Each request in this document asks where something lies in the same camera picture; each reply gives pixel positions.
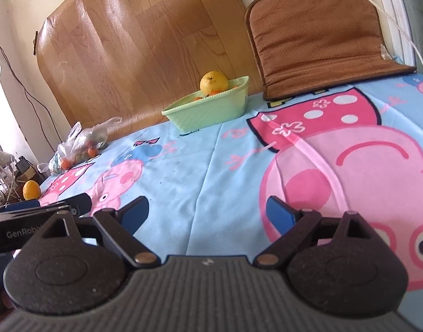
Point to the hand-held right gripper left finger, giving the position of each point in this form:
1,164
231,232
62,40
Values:
135,215

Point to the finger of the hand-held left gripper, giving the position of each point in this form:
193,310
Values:
78,203

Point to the printed blue blanket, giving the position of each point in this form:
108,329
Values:
204,173

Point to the wood pattern board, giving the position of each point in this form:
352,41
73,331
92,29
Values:
128,41

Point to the dark box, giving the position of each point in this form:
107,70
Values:
26,166

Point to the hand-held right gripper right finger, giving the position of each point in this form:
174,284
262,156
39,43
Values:
279,215

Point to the brown seat cushion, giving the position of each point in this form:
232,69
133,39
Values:
318,41

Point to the light green dish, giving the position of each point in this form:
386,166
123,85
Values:
211,114

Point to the clear plastic bag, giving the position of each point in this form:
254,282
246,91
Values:
80,140

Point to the large yellow orange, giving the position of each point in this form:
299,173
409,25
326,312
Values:
31,190
214,83

